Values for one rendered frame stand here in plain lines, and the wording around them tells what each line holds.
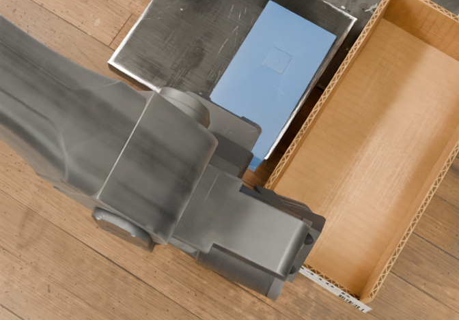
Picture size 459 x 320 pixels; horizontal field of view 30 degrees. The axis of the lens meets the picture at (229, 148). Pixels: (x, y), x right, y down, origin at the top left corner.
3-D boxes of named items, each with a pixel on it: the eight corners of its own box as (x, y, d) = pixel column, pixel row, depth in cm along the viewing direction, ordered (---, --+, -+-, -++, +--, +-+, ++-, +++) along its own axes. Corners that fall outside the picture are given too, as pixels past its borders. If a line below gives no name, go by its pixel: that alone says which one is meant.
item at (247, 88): (183, 139, 75) (182, 129, 72) (269, 1, 79) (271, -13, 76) (252, 179, 75) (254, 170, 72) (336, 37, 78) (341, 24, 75)
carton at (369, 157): (238, 235, 76) (242, 220, 69) (377, 16, 82) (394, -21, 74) (363, 314, 75) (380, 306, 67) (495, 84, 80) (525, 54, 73)
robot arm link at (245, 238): (319, 206, 59) (341, 163, 48) (266, 319, 57) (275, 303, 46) (171, 136, 61) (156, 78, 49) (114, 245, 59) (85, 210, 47)
